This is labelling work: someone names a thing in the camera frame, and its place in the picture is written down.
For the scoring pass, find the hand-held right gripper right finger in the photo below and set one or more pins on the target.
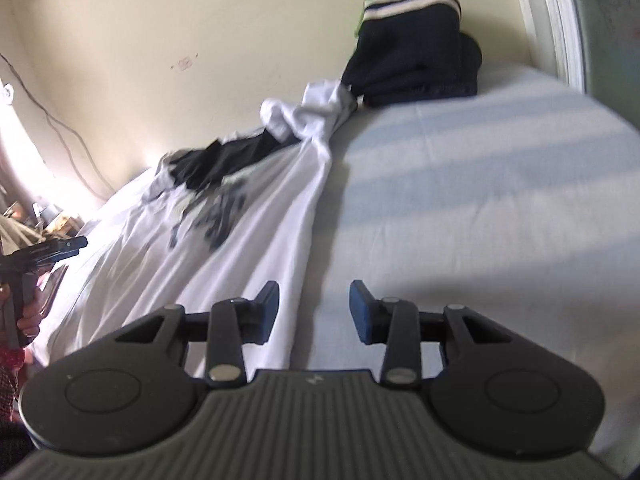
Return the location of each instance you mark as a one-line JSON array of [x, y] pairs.
[[361, 312]]

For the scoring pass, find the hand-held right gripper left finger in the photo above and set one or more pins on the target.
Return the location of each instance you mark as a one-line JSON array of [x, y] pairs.
[[270, 312]]

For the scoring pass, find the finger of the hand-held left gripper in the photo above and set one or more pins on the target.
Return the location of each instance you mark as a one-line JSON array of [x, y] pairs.
[[70, 247]]

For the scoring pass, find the white printed T-shirt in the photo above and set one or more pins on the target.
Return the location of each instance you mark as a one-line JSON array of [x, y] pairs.
[[260, 230]]

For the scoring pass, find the person's left hand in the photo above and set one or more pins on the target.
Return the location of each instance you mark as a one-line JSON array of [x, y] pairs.
[[31, 317]]

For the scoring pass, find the red patterned garment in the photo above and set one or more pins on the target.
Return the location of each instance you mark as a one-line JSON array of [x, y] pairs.
[[9, 385]]

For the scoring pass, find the dark cloth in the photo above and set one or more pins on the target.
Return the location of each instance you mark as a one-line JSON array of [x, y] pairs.
[[225, 160]]

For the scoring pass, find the striped blue bed sheet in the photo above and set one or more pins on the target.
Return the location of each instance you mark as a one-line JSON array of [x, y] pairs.
[[475, 185]]

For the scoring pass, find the navy striped sweater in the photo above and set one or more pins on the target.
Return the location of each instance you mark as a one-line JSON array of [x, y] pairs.
[[410, 50]]

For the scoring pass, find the green cloth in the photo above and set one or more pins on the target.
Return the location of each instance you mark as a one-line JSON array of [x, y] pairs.
[[360, 15]]

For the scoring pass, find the grey green door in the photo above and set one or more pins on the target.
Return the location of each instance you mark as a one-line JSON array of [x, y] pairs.
[[610, 35]]

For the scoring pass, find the white door frame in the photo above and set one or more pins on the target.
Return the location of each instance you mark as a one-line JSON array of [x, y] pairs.
[[560, 25]]

